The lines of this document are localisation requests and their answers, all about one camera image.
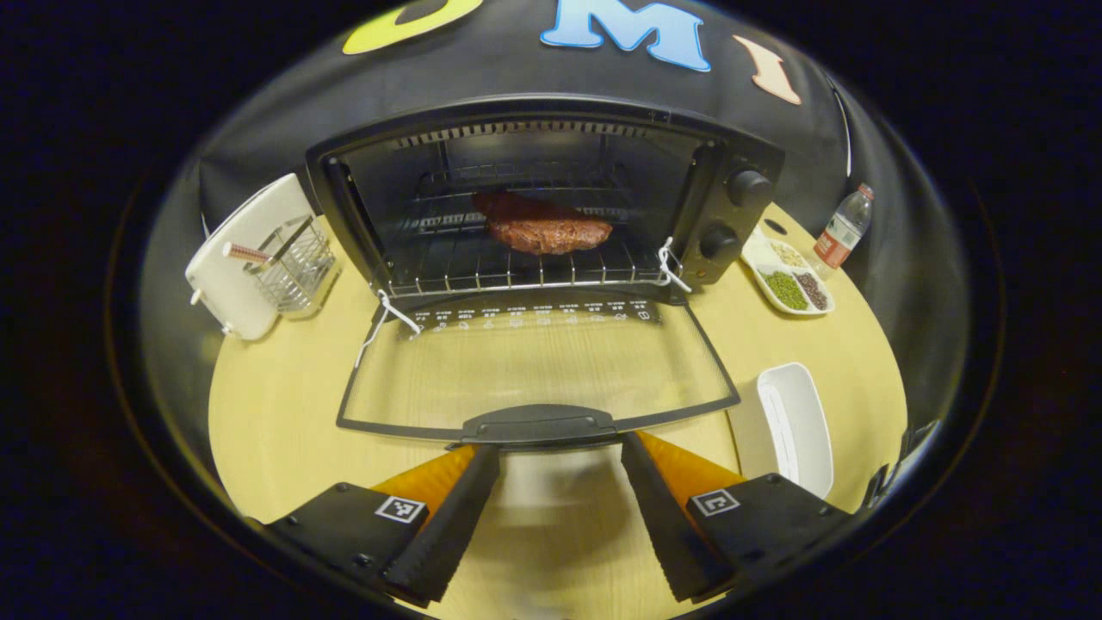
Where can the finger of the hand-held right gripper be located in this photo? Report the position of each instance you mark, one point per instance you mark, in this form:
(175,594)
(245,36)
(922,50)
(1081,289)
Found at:
(900,469)

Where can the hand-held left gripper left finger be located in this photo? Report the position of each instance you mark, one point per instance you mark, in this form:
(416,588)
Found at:
(448,534)

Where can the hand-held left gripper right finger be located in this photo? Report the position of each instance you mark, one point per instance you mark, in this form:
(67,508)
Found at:
(671,534)

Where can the brown meat steak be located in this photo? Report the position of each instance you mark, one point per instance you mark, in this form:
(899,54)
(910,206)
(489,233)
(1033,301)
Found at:
(551,232)

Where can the black electric oven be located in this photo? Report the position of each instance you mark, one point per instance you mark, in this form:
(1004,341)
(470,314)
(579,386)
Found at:
(551,112)

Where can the white rectangular tray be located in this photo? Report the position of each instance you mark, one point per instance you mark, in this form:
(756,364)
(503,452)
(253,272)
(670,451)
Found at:
(801,430)

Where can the white divided bean plate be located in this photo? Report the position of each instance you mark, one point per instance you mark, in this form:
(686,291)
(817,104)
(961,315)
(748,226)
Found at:
(783,288)

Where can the clear plastic water bottle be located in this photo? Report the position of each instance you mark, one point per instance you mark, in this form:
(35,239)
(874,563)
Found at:
(839,237)

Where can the black desk grommet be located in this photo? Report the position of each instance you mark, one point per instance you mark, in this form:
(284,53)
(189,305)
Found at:
(775,226)

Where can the clear glass jar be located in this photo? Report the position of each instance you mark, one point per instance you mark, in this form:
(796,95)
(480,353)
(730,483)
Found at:
(301,267)

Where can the white toaster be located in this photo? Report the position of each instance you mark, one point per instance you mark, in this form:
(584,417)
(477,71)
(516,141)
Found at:
(232,293)

